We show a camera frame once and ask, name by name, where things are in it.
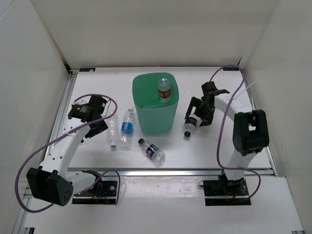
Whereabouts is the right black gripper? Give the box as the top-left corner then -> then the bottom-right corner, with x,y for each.
185,97 -> 215,127

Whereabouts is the black label small bottle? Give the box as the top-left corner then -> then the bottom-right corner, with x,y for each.
184,116 -> 197,138

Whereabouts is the clear unlabelled plastic bottle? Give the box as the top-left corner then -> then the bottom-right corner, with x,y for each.
107,113 -> 118,148

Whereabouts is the red label red cap bottle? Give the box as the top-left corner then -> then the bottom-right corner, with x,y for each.
157,78 -> 171,103

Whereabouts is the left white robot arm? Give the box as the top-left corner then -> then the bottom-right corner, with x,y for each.
26,98 -> 108,206

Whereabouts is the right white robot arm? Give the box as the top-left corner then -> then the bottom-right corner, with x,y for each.
185,94 -> 270,195

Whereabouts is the green plastic bin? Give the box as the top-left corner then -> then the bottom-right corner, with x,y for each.
132,73 -> 179,134

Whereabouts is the blue label water bottle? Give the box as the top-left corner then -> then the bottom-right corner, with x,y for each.
119,108 -> 135,150

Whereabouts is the small Pepsi bottle black cap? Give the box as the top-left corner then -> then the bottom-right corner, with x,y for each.
137,138 -> 166,164

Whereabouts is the right blue corner label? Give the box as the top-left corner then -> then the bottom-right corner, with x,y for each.
222,66 -> 240,71

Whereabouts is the blue corner label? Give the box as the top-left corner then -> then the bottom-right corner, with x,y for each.
222,66 -> 240,71
79,67 -> 96,72

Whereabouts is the left blue corner label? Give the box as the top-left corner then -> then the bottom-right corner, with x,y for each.
79,67 -> 96,72

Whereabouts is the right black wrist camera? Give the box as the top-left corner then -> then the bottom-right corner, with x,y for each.
201,81 -> 230,97

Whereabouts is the left aluminium rail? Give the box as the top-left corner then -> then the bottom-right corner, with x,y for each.
51,70 -> 78,135

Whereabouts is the aluminium rail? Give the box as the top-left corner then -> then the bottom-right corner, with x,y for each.
51,70 -> 78,135
23,167 -> 278,198
241,70 -> 277,176

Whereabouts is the right aluminium rail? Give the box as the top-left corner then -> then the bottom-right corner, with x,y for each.
241,70 -> 277,176

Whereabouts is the front aluminium rail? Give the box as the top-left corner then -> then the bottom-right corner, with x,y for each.
23,167 -> 278,198

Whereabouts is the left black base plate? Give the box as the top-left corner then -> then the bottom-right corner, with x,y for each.
72,177 -> 119,205

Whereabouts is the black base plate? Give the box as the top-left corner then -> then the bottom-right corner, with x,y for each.
72,177 -> 119,205
197,180 -> 251,206

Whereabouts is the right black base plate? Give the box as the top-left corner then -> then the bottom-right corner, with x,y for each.
197,180 -> 251,206

